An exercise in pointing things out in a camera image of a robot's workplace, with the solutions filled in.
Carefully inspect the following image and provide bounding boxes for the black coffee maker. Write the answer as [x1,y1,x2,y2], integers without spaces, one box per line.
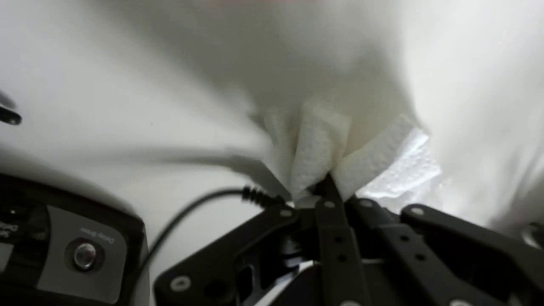
[0,171,150,306]

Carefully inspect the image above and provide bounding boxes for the black power cord with plug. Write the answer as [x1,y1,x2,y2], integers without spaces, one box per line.
[135,183,289,285]

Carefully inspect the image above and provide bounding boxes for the thin black rod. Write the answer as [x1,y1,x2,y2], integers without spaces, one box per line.
[0,103,24,127]

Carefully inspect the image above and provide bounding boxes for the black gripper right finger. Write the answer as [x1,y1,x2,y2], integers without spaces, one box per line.
[342,193,544,306]

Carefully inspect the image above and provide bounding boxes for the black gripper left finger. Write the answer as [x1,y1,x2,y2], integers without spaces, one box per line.
[153,171,371,306]

